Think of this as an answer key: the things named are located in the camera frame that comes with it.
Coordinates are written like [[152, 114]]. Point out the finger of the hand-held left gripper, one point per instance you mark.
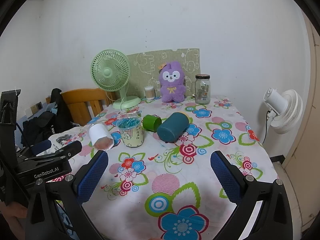
[[68, 150], [41, 147]]

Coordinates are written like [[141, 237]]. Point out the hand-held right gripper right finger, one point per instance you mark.
[[226, 178]]

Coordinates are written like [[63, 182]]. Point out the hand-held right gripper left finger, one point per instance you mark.
[[92, 177]]

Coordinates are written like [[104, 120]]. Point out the white paper cup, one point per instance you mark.
[[98, 132]]

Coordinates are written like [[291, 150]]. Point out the clear printed plastic cup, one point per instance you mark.
[[132, 138]]

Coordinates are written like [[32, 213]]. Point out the large teal cup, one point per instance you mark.
[[172, 127]]

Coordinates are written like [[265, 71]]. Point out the small green cup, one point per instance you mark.
[[150, 123]]

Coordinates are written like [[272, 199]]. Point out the person's left hand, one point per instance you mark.
[[12, 210]]

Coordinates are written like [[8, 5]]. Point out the white printed cloth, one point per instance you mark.
[[72, 136]]

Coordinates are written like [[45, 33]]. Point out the black backpack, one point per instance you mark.
[[42, 127]]

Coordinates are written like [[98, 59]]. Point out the floral tablecloth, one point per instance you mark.
[[200, 160]]

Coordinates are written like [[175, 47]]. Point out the wooden chair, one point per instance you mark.
[[82, 100]]

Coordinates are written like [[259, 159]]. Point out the green desk fan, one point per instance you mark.
[[107, 72]]

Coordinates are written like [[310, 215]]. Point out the glass jar with black lid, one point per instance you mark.
[[202, 92]]

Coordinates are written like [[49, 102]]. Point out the white circulator fan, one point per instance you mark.
[[287, 110]]

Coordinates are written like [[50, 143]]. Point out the cotton swab container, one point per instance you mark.
[[149, 92]]

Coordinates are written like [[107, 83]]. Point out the purple plush toy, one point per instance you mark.
[[172, 90]]

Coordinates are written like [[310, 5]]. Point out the green elephant print board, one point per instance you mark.
[[150, 65]]

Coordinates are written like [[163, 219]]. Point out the wall socket plate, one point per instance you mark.
[[34, 109]]

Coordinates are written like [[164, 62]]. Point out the beige wooden door frame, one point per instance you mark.
[[310, 130]]

